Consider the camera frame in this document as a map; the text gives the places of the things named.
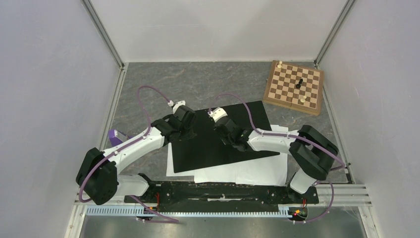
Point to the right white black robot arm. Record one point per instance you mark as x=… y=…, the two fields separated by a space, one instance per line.
x=314 y=153

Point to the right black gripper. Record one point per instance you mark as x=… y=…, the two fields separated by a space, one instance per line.
x=221 y=135

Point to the white slotted cable duct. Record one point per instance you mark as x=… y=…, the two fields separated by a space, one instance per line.
x=140 y=211

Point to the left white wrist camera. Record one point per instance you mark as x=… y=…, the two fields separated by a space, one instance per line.
x=177 y=105

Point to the purple stapler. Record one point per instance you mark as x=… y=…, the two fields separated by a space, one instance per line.
x=117 y=137

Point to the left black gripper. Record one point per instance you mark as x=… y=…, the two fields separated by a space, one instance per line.
x=189 y=135

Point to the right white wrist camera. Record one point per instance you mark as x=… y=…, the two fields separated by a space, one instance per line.
x=217 y=114

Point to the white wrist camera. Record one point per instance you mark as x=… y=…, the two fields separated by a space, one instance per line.
x=217 y=114
x=177 y=105

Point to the black chess piece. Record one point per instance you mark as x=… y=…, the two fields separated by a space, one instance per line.
x=299 y=84

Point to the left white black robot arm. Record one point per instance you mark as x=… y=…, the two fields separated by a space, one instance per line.
x=100 y=173

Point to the wooden chessboard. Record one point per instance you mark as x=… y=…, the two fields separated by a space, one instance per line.
x=280 y=88

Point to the right white paper sheet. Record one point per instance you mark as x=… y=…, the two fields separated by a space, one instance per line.
x=263 y=171

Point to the black blue file folder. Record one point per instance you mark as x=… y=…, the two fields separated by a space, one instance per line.
x=206 y=149

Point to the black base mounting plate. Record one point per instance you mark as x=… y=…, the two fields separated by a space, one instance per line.
x=185 y=196

